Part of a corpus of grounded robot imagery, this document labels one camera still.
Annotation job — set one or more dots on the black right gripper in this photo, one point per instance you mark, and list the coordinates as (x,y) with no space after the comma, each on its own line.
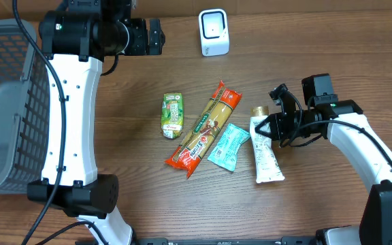
(280,134)

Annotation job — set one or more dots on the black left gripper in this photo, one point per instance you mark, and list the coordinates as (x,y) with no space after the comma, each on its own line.
(154,37)

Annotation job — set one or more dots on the white tube with gold cap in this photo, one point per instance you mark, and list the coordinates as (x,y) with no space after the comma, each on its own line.
(267,168)

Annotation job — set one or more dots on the teal snack packet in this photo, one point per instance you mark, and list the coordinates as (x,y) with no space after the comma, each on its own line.
(225,152)

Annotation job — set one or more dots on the green juice carton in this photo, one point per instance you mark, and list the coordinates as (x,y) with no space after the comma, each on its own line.
(172,116)

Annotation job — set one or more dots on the orange spaghetti packet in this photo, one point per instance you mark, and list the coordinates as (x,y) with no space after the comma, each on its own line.
(199,139)

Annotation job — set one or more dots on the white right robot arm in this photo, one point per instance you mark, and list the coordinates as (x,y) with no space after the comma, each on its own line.
(345,125)

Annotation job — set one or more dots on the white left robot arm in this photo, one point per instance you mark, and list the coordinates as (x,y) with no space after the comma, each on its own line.
(76,38)

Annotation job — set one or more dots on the white barcode scanner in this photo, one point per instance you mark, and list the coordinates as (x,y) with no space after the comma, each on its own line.
(214,32)

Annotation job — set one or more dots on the grey plastic shopping basket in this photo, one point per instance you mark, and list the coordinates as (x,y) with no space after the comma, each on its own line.
(24,110)

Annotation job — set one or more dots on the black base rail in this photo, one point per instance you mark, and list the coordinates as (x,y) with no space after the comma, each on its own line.
(223,241)

